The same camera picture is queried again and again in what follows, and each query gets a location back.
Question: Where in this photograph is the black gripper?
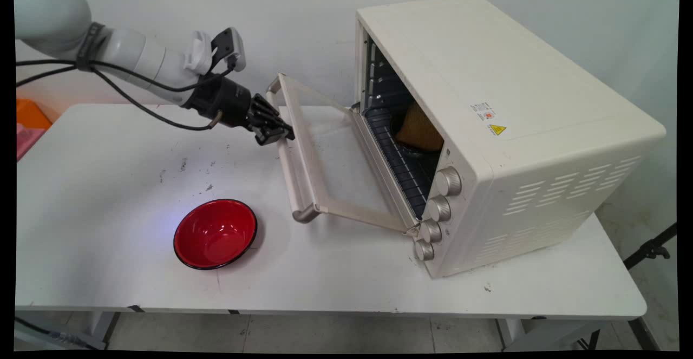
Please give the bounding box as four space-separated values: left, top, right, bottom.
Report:
186 77 296 147

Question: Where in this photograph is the oven glass door with handle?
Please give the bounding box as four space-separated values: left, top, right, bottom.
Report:
265 73 421 234

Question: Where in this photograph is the red bowl with black rim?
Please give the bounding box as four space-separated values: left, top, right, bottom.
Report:
173 199 259 271

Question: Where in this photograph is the metal oven rack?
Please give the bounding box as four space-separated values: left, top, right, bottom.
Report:
365 107 440 221

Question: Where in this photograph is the brown bread slice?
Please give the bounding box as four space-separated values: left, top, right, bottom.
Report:
394 101 445 153

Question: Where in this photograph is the silver oven knob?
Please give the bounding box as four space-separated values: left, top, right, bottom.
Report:
421 219 443 244
435 167 463 198
429 195 453 223
414 239 436 262

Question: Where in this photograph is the orange box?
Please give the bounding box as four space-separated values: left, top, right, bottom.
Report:
16 99 54 131

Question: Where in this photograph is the pink box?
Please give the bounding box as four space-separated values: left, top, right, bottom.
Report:
16 123 45 162

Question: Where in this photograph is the grey metal table leg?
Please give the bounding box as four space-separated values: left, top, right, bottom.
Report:
15 311 121 350

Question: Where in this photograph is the cream toaster oven body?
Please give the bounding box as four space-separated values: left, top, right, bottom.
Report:
354 0 668 279

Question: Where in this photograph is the black tripod stand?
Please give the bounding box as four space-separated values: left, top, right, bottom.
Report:
623 223 678 271

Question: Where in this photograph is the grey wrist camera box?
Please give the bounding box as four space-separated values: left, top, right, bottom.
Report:
210 27 247 73

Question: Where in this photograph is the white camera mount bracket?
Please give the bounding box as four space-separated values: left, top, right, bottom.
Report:
184 30 214 76

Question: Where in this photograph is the black camera cable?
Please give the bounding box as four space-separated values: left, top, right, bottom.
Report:
15 59 237 94

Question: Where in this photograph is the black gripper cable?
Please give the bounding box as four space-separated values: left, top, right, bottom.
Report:
15 66 224 132

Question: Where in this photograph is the black strap on arm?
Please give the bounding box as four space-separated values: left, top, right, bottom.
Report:
75 22 107 73

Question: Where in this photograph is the black cable with blue connector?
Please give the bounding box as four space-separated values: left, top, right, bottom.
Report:
15 316 104 350

